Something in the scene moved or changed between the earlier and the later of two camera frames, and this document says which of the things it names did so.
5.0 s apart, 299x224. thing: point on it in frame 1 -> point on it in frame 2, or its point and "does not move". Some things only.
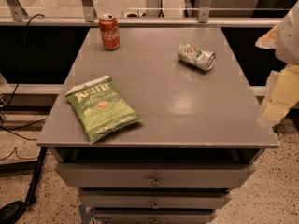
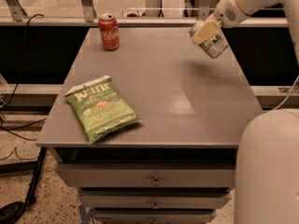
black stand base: x=13 y=210 does not move
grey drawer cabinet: x=201 y=133 does not move
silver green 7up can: x=196 y=57 -> x=214 y=47
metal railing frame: x=12 y=15 does not move
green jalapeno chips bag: x=101 y=108 does not move
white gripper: x=289 y=41 -> x=226 y=12
